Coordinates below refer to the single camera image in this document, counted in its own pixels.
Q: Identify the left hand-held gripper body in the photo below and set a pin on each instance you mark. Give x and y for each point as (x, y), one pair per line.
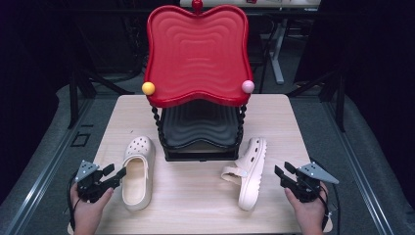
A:
(89, 182)

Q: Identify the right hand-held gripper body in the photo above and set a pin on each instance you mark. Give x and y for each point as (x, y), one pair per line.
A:
(306, 187)

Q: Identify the cream clog shoe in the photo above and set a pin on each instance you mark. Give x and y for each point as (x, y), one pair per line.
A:
(251, 173)
(138, 176)

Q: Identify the red and black shoe rack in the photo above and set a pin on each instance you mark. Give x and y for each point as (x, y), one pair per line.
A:
(195, 52)

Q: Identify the person's right hand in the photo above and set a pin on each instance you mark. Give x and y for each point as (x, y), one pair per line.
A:
(310, 213)

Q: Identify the person's left hand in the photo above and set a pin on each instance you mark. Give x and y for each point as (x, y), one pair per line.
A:
(86, 212)

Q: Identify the black metal stand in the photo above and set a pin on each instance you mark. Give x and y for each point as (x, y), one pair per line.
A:
(74, 98)
(340, 98)

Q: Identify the aluminium floor rail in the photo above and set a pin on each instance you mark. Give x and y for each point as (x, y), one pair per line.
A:
(362, 182)
(42, 169)

